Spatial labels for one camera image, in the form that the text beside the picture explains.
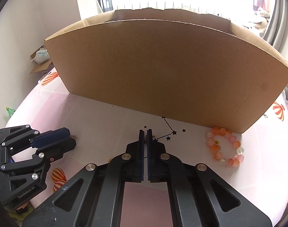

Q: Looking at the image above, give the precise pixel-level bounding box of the orange pink bead bracelet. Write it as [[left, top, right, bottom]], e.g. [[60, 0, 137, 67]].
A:
[[206, 126, 245, 168]]

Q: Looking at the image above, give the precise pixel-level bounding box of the person's left hand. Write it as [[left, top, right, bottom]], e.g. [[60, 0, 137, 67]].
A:
[[16, 202, 28, 212]]

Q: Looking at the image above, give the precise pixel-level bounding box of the pink patterned table cover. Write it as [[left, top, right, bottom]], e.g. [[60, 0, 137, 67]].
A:
[[7, 77, 288, 224]]

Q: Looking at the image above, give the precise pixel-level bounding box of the green plastic bottle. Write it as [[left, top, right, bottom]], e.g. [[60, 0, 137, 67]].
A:
[[6, 107, 16, 118]]

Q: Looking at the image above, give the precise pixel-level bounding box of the small cardboard box with clutter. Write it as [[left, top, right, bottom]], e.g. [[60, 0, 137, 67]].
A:
[[29, 46, 53, 74]]

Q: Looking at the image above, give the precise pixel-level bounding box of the large open cardboard box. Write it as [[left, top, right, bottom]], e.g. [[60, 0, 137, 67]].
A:
[[44, 8, 288, 133]]

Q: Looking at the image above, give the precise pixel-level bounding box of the grey curtain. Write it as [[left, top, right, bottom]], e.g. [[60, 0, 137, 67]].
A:
[[263, 0, 288, 55]]

